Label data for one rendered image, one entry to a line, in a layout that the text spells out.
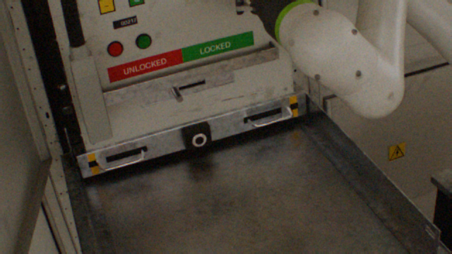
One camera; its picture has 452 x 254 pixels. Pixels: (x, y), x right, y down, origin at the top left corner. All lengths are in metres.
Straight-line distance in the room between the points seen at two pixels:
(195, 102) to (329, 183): 0.34
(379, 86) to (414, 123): 0.90
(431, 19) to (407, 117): 0.50
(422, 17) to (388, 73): 0.44
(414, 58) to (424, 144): 0.32
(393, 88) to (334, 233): 0.32
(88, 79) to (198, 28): 0.27
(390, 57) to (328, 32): 0.15
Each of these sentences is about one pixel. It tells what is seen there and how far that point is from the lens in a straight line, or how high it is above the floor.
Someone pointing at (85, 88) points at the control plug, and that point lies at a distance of 1.15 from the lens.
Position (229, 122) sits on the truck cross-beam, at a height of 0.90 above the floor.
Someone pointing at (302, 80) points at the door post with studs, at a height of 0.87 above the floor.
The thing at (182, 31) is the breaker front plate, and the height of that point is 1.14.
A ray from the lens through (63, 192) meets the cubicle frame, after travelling 1.57.
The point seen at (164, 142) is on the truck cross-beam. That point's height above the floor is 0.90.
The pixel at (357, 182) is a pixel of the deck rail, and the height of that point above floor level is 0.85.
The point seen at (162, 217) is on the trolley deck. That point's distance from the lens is 1.24.
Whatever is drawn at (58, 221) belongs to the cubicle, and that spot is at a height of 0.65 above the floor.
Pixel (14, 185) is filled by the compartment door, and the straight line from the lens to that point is 1.31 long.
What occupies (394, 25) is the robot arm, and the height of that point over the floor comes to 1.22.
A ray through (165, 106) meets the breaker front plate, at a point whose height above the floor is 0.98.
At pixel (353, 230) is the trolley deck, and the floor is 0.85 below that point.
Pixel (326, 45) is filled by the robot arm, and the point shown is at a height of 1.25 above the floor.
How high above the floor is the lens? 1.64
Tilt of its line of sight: 32 degrees down
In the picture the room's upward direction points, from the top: 7 degrees counter-clockwise
